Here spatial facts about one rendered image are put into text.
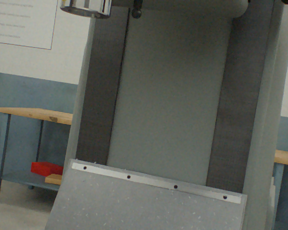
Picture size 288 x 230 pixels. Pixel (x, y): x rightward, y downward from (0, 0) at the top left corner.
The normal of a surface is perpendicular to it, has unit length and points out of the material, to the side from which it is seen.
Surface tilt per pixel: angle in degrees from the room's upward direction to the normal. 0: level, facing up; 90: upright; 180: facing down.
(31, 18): 90
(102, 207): 64
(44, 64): 90
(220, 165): 90
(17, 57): 90
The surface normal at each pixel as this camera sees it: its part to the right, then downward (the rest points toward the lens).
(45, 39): -0.28, 0.00
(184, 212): -0.18, -0.44
